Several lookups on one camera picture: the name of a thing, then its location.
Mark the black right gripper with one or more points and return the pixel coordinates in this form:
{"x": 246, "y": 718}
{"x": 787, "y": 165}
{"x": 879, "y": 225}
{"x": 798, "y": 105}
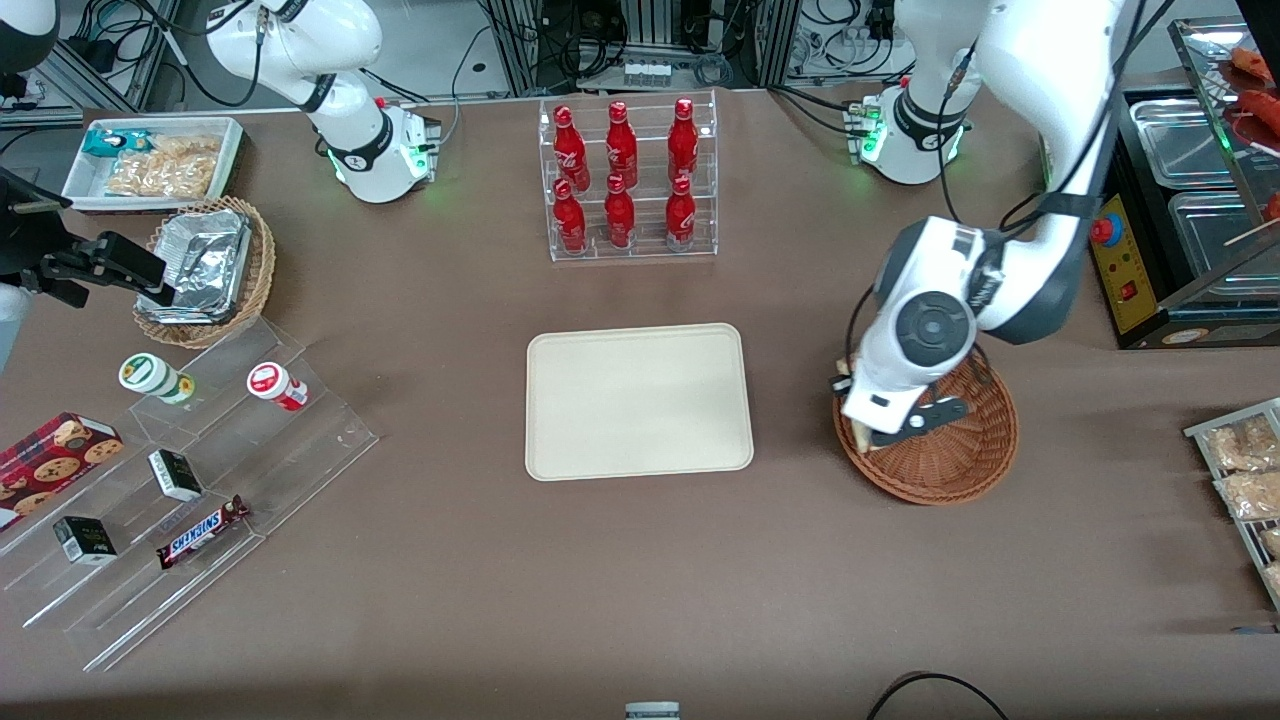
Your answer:
{"x": 27, "y": 250}

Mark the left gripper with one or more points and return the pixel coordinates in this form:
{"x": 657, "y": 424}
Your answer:
{"x": 838, "y": 381}

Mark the triangular sandwich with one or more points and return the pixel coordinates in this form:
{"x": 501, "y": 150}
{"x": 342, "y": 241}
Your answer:
{"x": 843, "y": 384}

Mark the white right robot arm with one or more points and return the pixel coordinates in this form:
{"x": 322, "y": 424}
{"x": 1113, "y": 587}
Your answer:
{"x": 370, "y": 150}

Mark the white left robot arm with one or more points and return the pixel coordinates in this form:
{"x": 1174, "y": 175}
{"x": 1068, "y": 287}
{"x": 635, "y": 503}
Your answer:
{"x": 1040, "y": 80}

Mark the aluminium foil food tray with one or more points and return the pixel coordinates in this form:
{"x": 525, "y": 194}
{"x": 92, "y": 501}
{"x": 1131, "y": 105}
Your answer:
{"x": 185, "y": 312}
{"x": 205, "y": 250}

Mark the light tan wicker basket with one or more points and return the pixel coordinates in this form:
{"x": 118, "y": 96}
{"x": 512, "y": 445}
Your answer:
{"x": 262, "y": 260}

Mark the round brown wicker basket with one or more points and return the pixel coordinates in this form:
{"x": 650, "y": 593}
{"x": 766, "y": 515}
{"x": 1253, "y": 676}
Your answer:
{"x": 950, "y": 470}

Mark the beige rectangular serving tray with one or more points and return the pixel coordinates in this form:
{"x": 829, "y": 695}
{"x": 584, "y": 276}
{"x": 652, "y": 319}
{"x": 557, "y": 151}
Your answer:
{"x": 640, "y": 400}

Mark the clear bag of chips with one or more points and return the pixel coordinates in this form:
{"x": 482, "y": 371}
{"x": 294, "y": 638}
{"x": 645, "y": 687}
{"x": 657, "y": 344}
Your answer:
{"x": 160, "y": 180}
{"x": 190, "y": 148}

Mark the white plastic snack bin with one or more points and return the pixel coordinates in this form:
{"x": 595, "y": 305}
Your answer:
{"x": 80, "y": 185}

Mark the black right wrist attachment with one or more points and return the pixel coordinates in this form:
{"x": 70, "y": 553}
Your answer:
{"x": 25, "y": 235}

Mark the white cup green lid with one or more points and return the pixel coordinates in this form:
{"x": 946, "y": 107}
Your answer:
{"x": 145, "y": 373}

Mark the teal snack packet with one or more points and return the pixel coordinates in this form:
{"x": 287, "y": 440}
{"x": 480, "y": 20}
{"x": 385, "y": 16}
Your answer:
{"x": 105, "y": 142}

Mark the white cup red lid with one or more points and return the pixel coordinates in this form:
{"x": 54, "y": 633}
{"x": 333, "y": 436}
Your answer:
{"x": 270, "y": 382}

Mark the small black carton box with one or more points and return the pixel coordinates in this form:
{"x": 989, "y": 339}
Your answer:
{"x": 176, "y": 475}
{"x": 85, "y": 540}

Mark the red tartan cookie box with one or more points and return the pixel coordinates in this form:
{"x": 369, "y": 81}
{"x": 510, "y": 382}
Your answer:
{"x": 45, "y": 465}

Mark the red aluminium cola bottle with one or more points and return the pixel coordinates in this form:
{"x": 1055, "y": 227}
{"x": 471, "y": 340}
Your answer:
{"x": 621, "y": 148}
{"x": 683, "y": 145}
{"x": 619, "y": 218}
{"x": 570, "y": 150}
{"x": 570, "y": 222}
{"x": 680, "y": 218}

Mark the clear acrylic bottle rack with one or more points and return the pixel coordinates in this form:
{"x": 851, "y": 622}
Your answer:
{"x": 645, "y": 250}

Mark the clear acrylic stepped display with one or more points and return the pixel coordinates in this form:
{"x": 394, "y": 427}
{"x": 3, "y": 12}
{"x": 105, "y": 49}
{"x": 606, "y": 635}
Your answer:
{"x": 300, "y": 450}

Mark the Snickers chocolate bar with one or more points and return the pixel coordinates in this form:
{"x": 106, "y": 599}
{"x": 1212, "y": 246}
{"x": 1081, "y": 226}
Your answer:
{"x": 200, "y": 532}

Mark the red emergency stop button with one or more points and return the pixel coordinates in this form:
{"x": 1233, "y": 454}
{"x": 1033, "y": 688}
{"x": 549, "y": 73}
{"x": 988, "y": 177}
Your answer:
{"x": 1106, "y": 230}

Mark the black food warmer appliance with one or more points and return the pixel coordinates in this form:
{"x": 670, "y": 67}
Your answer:
{"x": 1125, "y": 260}

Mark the white power strip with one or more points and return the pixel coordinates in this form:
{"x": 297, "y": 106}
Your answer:
{"x": 645, "y": 72}

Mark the stainless steel warmer pan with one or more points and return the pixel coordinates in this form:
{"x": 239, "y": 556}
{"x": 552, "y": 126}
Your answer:
{"x": 1180, "y": 145}
{"x": 1215, "y": 240}

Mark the grey white device top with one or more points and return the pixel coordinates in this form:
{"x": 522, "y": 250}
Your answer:
{"x": 652, "y": 712}

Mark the clear bag of crackers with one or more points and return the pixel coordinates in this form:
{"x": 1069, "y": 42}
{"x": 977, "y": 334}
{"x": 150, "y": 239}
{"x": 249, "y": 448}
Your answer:
{"x": 1250, "y": 495}
{"x": 1274, "y": 580}
{"x": 1240, "y": 445}
{"x": 1270, "y": 542}

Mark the brown table cover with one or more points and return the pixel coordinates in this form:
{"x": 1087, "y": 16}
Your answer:
{"x": 450, "y": 600}

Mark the orange sausage on rack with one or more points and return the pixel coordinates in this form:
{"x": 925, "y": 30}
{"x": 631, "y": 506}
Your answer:
{"x": 1252, "y": 62}
{"x": 1262, "y": 110}

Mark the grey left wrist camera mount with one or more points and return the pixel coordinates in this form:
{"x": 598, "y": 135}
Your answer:
{"x": 925, "y": 415}

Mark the aluminium extrusion frame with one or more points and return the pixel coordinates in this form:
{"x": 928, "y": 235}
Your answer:
{"x": 40, "y": 115}

